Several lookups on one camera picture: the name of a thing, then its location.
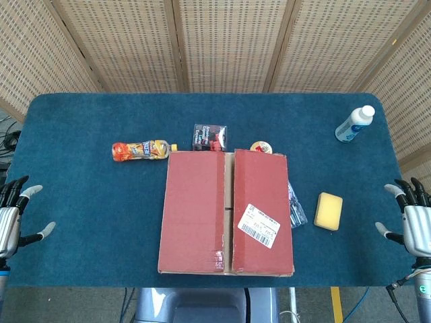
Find woven folding screen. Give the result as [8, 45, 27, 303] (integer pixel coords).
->
[0, 0, 431, 192]

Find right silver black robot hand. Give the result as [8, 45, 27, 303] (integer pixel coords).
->
[374, 178, 431, 259]

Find orange drink bottle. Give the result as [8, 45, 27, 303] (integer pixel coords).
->
[111, 140, 178, 164]

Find clear plastic packet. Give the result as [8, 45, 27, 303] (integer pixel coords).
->
[287, 181, 308, 229]

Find black coffee capsule box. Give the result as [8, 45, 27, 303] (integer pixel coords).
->
[192, 123, 228, 153]

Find blue floor cable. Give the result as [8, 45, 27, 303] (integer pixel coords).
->
[343, 288, 370, 323]
[123, 287, 135, 323]

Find white bottle blue label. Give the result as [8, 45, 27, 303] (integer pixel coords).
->
[334, 105, 376, 143]

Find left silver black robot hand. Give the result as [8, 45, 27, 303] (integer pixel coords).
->
[0, 175, 57, 260]

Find black floor cables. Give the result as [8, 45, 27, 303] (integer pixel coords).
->
[0, 114, 23, 159]

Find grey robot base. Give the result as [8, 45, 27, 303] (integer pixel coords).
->
[134, 287, 279, 323]

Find yellow floor tape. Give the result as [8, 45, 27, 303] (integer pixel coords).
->
[330, 287, 343, 323]

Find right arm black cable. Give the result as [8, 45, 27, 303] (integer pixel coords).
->
[386, 268, 418, 323]

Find red brown cardboard box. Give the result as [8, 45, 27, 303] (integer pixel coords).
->
[157, 148, 296, 278]

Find blue carpet table cover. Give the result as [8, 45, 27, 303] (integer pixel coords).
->
[0, 93, 420, 289]

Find white pole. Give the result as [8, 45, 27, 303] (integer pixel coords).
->
[288, 287, 299, 323]

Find yellow sponge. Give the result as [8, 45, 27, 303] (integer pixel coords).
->
[313, 192, 343, 231]

